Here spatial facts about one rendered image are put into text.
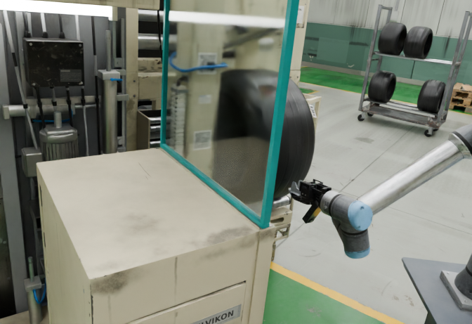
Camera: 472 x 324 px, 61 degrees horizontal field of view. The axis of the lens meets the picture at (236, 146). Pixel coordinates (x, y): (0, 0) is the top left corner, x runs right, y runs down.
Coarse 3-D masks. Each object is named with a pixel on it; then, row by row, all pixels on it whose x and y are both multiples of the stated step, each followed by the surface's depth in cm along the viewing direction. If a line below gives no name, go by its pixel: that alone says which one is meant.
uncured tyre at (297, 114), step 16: (288, 96) 157; (288, 112) 153; (304, 112) 157; (288, 128) 152; (304, 128) 156; (288, 144) 152; (304, 144) 156; (288, 160) 154; (304, 160) 159; (288, 176) 158; (304, 176) 165; (288, 192) 170
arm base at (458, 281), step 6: (462, 270) 179; (468, 270) 173; (456, 276) 180; (462, 276) 176; (468, 276) 173; (456, 282) 178; (462, 282) 174; (468, 282) 172; (462, 288) 173; (468, 288) 171; (468, 294) 171
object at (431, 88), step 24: (384, 48) 655; (408, 48) 631; (456, 48) 590; (384, 72) 676; (456, 72) 646; (384, 96) 671; (432, 96) 622; (360, 120) 702; (408, 120) 652; (432, 120) 632
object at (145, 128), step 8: (144, 112) 194; (152, 112) 197; (160, 112) 199; (144, 120) 186; (152, 120) 184; (160, 120) 186; (144, 128) 187; (152, 128) 185; (160, 128) 187; (144, 136) 188; (152, 136) 187; (144, 144) 189; (152, 144) 187
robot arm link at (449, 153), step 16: (464, 128) 142; (448, 144) 144; (464, 144) 140; (416, 160) 148; (432, 160) 144; (448, 160) 143; (400, 176) 147; (416, 176) 145; (432, 176) 145; (368, 192) 151; (384, 192) 148; (400, 192) 146; (384, 208) 150; (336, 224) 150
